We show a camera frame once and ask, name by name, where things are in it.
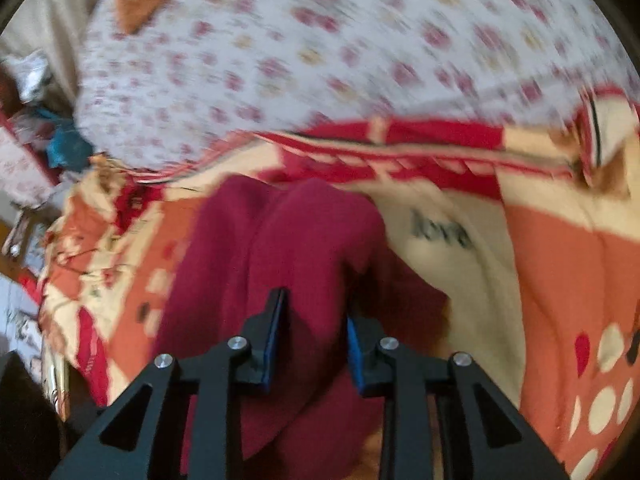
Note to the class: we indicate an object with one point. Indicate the red and cream printed blanket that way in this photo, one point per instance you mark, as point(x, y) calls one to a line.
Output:
point(550, 270)

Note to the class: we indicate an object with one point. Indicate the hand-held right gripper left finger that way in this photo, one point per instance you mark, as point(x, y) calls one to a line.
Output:
point(272, 340)

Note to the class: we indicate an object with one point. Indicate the blue plastic bag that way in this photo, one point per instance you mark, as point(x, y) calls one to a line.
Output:
point(70, 147)

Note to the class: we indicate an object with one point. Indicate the maroon sweater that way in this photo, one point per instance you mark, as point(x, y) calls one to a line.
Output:
point(280, 240)

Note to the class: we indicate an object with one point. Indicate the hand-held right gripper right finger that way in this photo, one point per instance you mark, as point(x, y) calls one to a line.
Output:
point(356, 355)

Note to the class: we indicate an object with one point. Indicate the beige cloth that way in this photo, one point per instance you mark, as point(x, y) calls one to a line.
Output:
point(45, 25)

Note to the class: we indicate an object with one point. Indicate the white floral quilt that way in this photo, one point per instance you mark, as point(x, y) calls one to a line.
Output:
point(350, 60)

